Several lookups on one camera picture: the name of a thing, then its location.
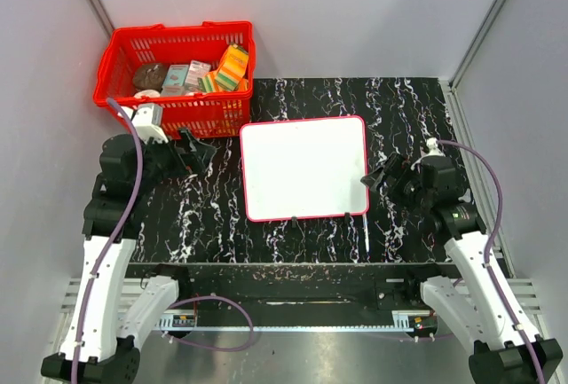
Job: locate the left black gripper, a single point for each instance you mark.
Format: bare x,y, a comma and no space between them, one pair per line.
198,162

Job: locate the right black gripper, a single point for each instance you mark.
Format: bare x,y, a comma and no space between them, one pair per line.
393,165

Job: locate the blue capped whiteboard marker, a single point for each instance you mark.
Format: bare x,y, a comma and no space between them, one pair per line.
366,233

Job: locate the pink framed whiteboard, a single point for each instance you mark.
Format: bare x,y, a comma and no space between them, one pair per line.
304,169

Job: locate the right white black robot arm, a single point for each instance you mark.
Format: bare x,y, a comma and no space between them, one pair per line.
503,344

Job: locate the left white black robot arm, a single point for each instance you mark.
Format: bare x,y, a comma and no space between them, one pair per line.
103,346

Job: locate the red plastic shopping basket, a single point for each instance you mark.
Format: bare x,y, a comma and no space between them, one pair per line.
217,114

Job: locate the green yellow sponge pack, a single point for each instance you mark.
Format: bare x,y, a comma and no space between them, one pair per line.
209,84

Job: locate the light blue snack box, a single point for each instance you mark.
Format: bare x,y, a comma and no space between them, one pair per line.
174,82

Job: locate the white round lid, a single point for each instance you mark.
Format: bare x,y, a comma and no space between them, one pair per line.
147,94

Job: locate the pink white snack box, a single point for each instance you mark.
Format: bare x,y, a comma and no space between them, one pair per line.
196,71

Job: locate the orange yellow sponge pack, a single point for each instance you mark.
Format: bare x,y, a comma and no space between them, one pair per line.
233,64

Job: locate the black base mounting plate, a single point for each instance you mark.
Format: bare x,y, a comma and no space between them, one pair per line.
293,295

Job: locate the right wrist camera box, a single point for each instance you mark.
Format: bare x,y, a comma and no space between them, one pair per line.
431,149

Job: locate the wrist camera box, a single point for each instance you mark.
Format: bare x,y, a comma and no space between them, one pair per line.
147,121
431,149

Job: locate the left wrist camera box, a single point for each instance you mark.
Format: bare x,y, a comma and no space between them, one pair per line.
147,121

